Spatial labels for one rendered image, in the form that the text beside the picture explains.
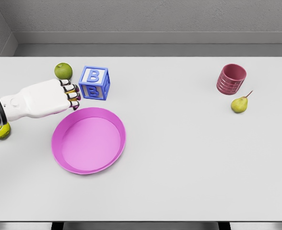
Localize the green pear with stem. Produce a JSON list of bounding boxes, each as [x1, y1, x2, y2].
[[231, 90, 254, 114]]

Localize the pink round plate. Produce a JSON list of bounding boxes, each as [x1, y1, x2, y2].
[[51, 107, 127, 175]]

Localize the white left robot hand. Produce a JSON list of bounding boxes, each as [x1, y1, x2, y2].
[[19, 79, 82, 119]]

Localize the green apple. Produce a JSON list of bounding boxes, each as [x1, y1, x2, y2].
[[54, 62, 73, 80]]

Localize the blue letter B block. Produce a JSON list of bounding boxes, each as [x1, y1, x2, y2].
[[78, 66, 111, 101]]

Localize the dark red ribbed cup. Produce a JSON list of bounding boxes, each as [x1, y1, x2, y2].
[[216, 63, 247, 96]]

